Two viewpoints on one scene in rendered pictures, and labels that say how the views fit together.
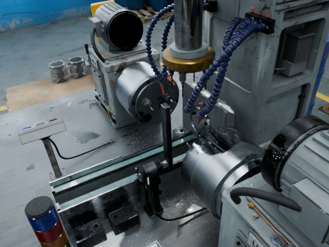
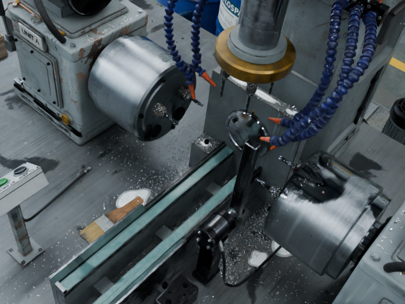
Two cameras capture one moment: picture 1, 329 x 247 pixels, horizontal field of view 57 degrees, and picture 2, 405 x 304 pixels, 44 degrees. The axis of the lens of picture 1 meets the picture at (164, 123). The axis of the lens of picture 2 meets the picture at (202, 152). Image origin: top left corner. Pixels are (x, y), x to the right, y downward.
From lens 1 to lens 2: 0.54 m
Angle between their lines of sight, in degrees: 25
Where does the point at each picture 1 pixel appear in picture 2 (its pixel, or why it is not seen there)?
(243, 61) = (319, 48)
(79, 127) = (11, 151)
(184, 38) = (263, 35)
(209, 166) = (320, 219)
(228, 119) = not seen: hidden behind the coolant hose
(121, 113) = (90, 120)
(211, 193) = (328, 254)
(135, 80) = (140, 78)
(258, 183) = (396, 236)
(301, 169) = not seen: outside the picture
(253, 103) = not seen: hidden behind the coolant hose
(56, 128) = (34, 185)
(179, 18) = (262, 7)
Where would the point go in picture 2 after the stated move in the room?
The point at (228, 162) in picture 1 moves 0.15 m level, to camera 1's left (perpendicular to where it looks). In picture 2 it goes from (348, 212) to (287, 231)
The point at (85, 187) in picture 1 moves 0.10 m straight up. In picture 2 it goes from (103, 267) to (102, 245)
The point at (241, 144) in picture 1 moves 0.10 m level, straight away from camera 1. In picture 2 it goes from (352, 181) to (340, 148)
